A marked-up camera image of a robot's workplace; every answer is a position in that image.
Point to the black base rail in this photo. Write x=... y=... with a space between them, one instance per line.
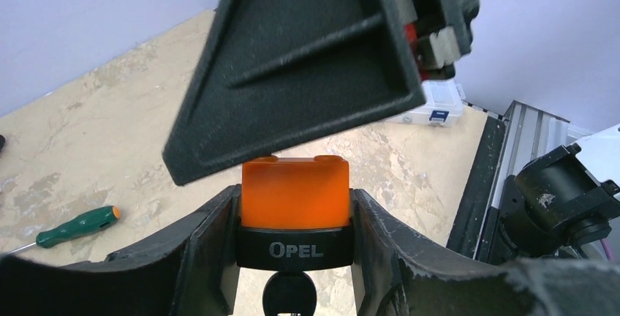
x=465 y=233

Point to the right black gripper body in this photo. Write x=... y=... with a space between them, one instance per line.
x=439 y=33

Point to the aluminium frame rail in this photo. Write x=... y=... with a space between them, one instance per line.
x=528 y=133

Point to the black head key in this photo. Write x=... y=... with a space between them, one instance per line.
x=289 y=293

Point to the clear plastic screw box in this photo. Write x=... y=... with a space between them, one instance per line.
x=444 y=106

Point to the green handled screwdriver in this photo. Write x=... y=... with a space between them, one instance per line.
x=85 y=224

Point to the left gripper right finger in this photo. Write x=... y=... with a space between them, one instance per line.
x=398 y=271

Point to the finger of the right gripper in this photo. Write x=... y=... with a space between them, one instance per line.
x=274 y=74

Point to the orange padlock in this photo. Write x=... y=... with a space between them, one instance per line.
x=295 y=214

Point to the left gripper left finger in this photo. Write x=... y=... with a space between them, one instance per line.
x=186 y=268

